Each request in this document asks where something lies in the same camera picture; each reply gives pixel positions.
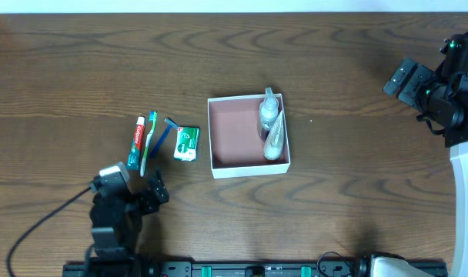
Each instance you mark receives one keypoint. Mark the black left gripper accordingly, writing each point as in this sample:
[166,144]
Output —
[150,198]

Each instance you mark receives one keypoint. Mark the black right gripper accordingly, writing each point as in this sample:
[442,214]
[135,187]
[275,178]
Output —
[412,86]

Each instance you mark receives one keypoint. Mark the red green toothpaste tube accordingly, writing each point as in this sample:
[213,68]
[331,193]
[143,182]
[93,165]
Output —
[136,146]

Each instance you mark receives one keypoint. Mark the white patterned lotion tube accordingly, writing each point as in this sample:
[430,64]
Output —
[275,140]

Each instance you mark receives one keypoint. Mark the clear pump soap bottle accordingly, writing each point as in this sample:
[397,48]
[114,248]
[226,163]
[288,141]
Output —
[268,112]

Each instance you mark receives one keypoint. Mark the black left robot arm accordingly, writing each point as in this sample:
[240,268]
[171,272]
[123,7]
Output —
[117,213]

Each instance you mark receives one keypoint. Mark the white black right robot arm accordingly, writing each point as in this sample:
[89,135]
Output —
[442,98]

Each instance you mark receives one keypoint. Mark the green white soap packet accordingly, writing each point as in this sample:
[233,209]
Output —
[186,144]

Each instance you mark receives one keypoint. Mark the blue disposable razor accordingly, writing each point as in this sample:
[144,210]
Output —
[170,125]

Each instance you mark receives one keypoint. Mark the green white toothbrush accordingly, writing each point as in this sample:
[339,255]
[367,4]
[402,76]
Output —
[152,120]

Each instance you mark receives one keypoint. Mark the white cardboard box pink interior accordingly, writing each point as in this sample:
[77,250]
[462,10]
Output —
[236,150]

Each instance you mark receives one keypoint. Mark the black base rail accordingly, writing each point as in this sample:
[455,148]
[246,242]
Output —
[188,269]

